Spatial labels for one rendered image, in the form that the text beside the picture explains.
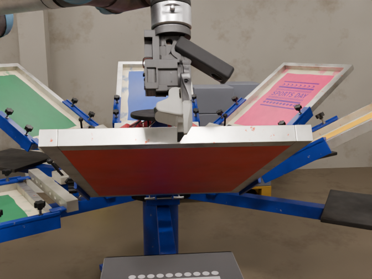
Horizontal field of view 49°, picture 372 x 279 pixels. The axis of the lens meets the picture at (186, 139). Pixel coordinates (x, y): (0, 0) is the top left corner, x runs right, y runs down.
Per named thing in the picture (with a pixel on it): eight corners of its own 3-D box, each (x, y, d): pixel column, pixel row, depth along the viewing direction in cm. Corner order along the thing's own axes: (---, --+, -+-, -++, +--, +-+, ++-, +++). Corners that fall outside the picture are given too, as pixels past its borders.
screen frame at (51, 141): (313, 140, 90) (311, 124, 91) (37, 146, 84) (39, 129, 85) (238, 192, 166) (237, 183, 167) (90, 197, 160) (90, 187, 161)
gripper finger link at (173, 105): (156, 135, 67) (155, 96, 73) (192, 134, 67) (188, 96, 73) (156, 122, 64) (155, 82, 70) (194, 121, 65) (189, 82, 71)
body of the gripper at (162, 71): (145, 100, 78) (144, 38, 79) (190, 99, 79) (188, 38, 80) (145, 92, 71) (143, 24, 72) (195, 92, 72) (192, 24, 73)
